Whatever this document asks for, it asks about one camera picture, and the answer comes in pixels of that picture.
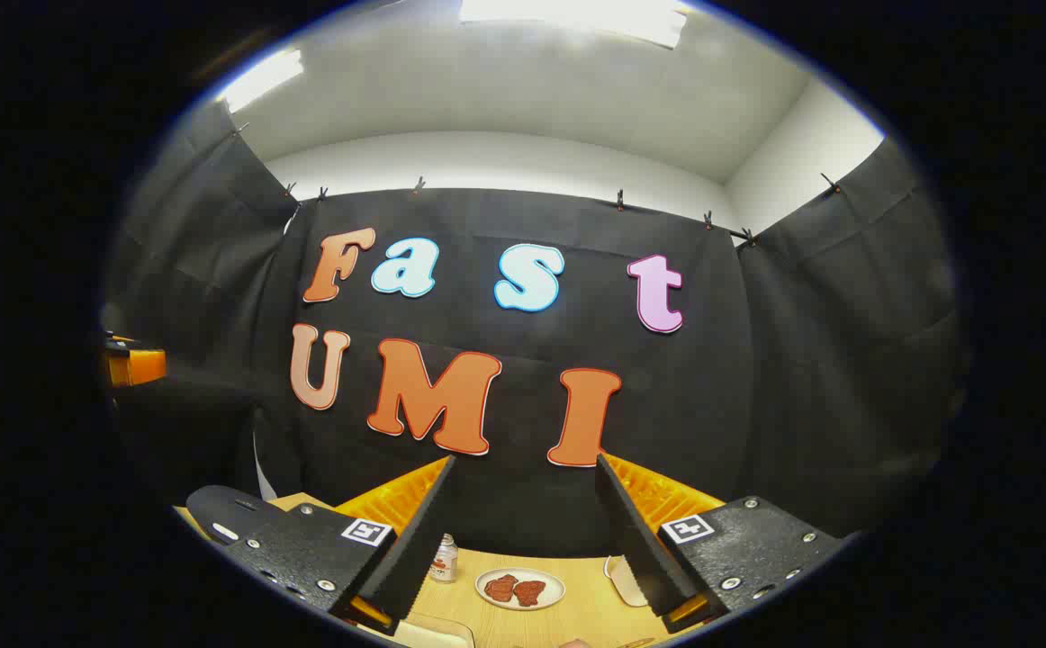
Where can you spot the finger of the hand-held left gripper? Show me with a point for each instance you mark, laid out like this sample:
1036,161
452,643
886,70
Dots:
136,364

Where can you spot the black backdrop cloth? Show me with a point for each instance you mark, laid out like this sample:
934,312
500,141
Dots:
721,405

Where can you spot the white toaster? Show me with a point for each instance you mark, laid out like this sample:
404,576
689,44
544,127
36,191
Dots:
624,583

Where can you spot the ceiling light panel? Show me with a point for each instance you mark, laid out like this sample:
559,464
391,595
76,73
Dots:
262,79

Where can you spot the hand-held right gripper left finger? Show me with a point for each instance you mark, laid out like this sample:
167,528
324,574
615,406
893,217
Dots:
415,549

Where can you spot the clear plastic bottle red label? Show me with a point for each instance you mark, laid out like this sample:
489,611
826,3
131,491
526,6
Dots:
443,562

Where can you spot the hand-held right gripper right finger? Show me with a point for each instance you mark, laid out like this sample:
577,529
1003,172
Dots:
640,540

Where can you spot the clear plastic box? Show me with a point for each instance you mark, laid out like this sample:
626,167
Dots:
437,633

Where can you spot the red meat piece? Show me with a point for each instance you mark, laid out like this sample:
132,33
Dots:
529,592
499,589

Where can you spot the white round plate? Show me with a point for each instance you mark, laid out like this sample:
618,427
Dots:
552,585

